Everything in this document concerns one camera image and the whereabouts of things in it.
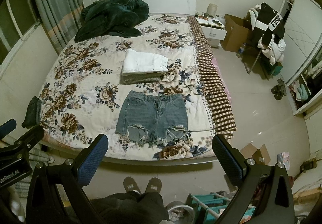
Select dark fuzzy pants legs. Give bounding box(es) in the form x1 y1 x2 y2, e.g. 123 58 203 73
91 191 169 223

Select teal plastic rack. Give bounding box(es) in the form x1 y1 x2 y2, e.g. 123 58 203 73
187 192 231 223

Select small open cardboard box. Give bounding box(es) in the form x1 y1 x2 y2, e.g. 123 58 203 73
240 143 271 165

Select beige cylindrical lamp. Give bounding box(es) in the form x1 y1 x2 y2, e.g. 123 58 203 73
206 3 218 18

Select grey slipper foot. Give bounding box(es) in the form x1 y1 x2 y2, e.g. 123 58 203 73
123 177 141 195
145 177 162 193

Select green striped curtain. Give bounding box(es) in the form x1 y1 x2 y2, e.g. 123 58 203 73
35 0 82 52

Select dark cloth at bedside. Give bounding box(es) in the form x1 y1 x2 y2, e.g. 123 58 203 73
21 96 41 129

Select black white jacket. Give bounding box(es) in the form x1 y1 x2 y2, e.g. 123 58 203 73
252 2 285 46

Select plastic water bottle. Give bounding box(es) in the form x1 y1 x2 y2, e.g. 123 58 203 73
236 43 246 58

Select floral bed quilt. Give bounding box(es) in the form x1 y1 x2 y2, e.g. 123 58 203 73
39 14 215 161

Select metal frame chair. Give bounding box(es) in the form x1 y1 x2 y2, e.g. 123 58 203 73
241 39 282 80

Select grey slippers pair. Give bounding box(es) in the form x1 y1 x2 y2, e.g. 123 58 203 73
271 79 287 100

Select left grey slipper foot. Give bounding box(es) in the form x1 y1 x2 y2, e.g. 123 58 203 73
123 177 141 195

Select dark green plush blanket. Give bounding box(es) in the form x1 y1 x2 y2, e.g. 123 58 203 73
74 0 149 43

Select brown cardboard box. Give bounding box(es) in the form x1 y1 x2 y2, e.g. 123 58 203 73
221 14 253 52

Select white bedside table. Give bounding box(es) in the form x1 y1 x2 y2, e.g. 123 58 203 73
195 15 227 48

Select blue denim ripped shorts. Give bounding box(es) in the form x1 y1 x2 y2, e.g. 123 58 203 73
115 90 189 146

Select folded grey knit garment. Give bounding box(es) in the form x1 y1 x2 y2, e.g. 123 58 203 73
120 72 166 85

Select brown checkered sheet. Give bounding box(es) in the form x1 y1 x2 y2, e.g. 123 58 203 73
187 16 237 140

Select right grey slipper foot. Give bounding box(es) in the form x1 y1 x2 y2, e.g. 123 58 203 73
145 177 162 193

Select folded white pants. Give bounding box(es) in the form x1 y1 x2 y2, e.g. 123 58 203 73
122 49 168 76

